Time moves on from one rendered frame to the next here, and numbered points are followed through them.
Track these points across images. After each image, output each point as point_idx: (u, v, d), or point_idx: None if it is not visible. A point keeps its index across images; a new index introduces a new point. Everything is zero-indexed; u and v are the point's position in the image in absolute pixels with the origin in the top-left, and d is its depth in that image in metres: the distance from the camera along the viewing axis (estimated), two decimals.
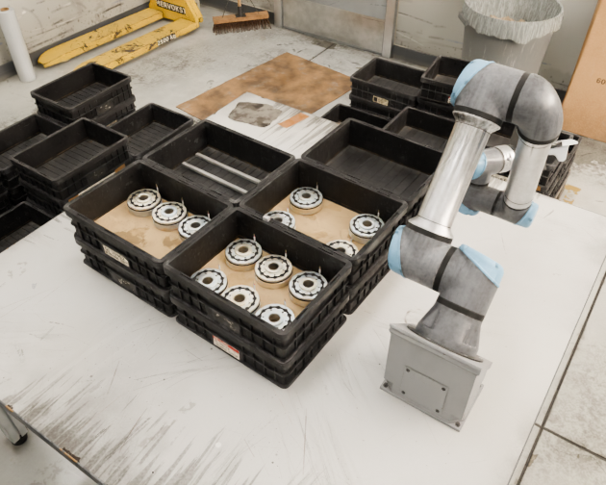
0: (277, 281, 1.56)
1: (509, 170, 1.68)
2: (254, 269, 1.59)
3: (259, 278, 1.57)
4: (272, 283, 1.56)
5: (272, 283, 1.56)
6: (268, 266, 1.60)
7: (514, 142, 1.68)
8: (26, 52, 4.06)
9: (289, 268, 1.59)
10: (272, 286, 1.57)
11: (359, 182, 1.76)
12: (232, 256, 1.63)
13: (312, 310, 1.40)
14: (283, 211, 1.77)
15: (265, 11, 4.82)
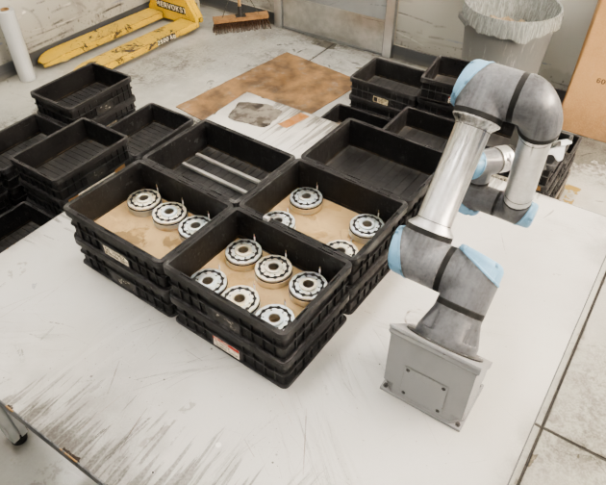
0: (277, 281, 1.56)
1: (509, 170, 1.68)
2: (254, 269, 1.60)
3: (259, 278, 1.57)
4: (272, 283, 1.56)
5: (272, 284, 1.56)
6: (268, 267, 1.60)
7: (514, 142, 1.68)
8: (26, 52, 4.06)
9: (289, 268, 1.59)
10: (272, 286, 1.57)
11: (359, 182, 1.76)
12: (232, 256, 1.63)
13: (312, 310, 1.40)
14: (283, 211, 1.77)
15: (265, 11, 4.82)
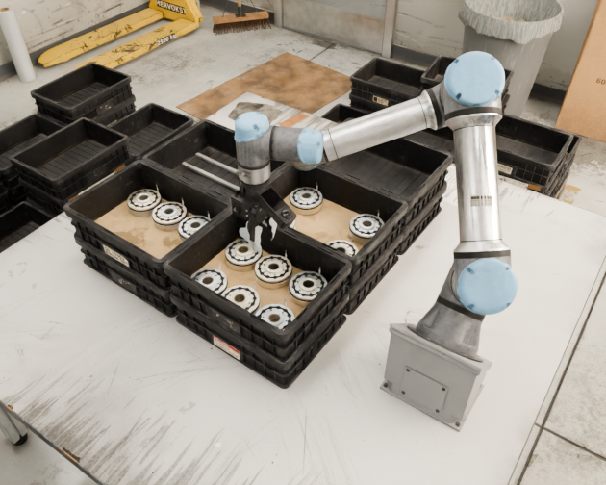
0: (277, 281, 1.56)
1: None
2: (254, 269, 1.60)
3: (259, 278, 1.57)
4: (272, 283, 1.56)
5: (272, 284, 1.56)
6: (268, 267, 1.60)
7: (268, 193, 1.38)
8: (26, 52, 4.06)
9: (289, 268, 1.59)
10: (272, 286, 1.57)
11: (359, 182, 1.76)
12: (232, 256, 1.63)
13: (312, 310, 1.40)
14: None
15: (265, 11, 4.82)
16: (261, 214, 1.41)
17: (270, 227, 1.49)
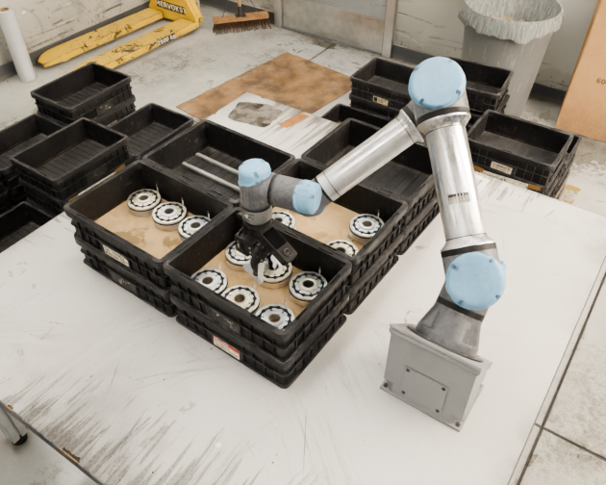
0: (277, 281, 1.56)
1: None
2: None
3: None
4: (272, 283, 1.56)
5: (272, 283, 1.56)
6: (268, 267, 1.60)
7: (270, 233, 1.46)
8: (26, 52, 4.06)
9: (289, 268, 1.59)
10: (272, 286, 1.57)
11: (359, 182, 1.76)
12: (232, 256, 1.63)
13: (312, 310, 1.40)
14: (283, 211, 1.77)
15: (265, 11, 4.82)
16: (263, 251, 1.49)
17: (271, 263, 1.56)
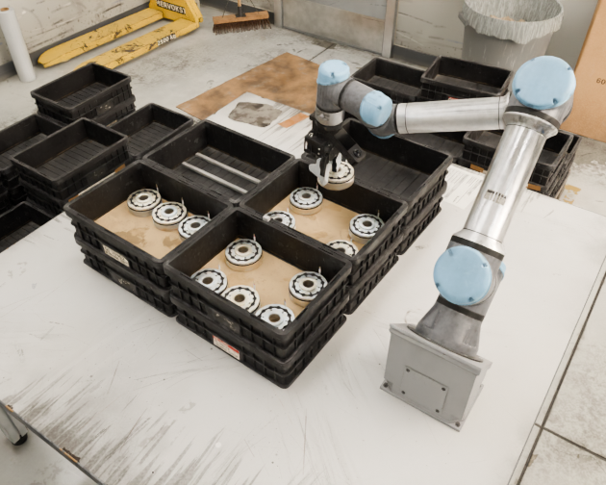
0: (340, 182, 1.64)
1: None
2: None
3: None
4: (337, 184, 1.64)
5: (336, 184, 1.64)
6: (331, 169, 1.67)
7: (340, 134, 1.52)
8: (26, 52, 4.06)
9: (350, 170, 1.67)
10: (336, 187, 1.64)
11: (359, 182, 1.76)
12: (232, 256, 1.63)
13: (312, 310, 1.40)
14: (283, 211, 1.77)
15: (265, 11, 4.82)
16: (332, 152, 1.55)
17: (336, 165, 1.63)
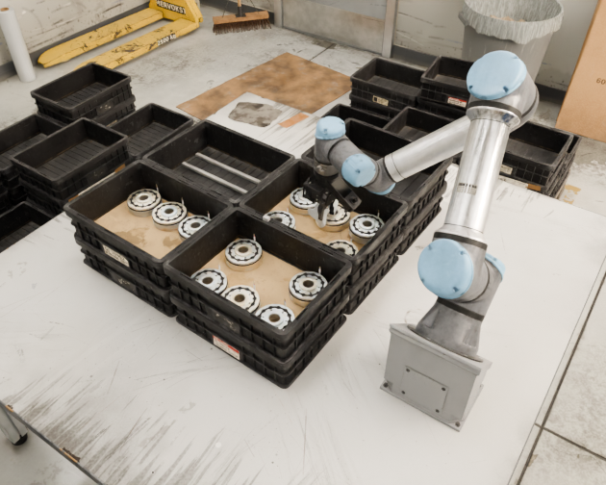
0: (338, 224, 1.73)
1: None
2: None
3: None
4: (334, 226, 1.73)
5: (333, 226, 1.73)
6: (328, 212, 1.77)
7: (338, 182, 1.62)
8: (26, 52, 4.06)
9: (347, 213, 1.76)
10: (333, 229, 1.74)
11: None
12: (232, 256, 1.63)
13: (312, 310, 1.40)
14: (283, 211, 1.77)
15: (265, 11, 4.82)
16: (329, 198, 1.65)
17: (333, 208, 1.73)
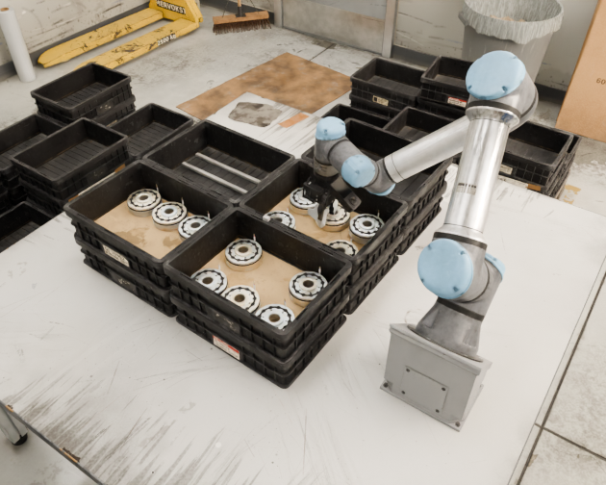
0: (338, 224, 1.73)
1: None
2: None
3: None
4: (334, 226, 1.73)
5: (333, 226, 1.73)
6: (328, 212, 1.77)
7: (338, 183, 1.62)
8: (26, 52, 4.06)
9: (347, 213, 1.76)
10: (333, 228, 1.74)
11: None
12: (232, 256, 1.63)
13: (312, 310, 1.40)
14: (283, 211, 1.77)
15: (265, 11, 4.82)
16: (329, 199, 1.65)
17: (332, 208, 1.73)
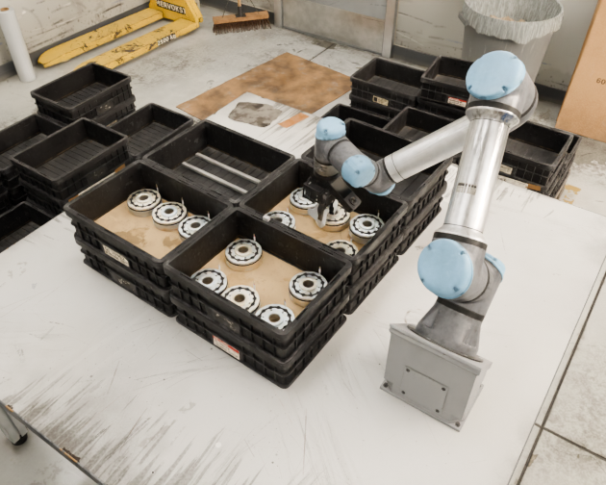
0: (338, 224, 1.73)
1: None
2: None
3: None
4: (334, 226, 1.73)
5: (333, 226, 1.73)
6: (328, 212, 1.77)
7: (338, 183, 1.62)
8: (26, 52, 4.06)
9: (347, 213, 1.76)
10: (333, 228, 1.74)
11: None
12: (232, 256, 1.63)
13: (312, 310, 1.40)
14: (283, 211, 1.77)
15: (265, 11, 4.82)
16: (329, 199, 1.65)
17: (332, 208, 1.73)
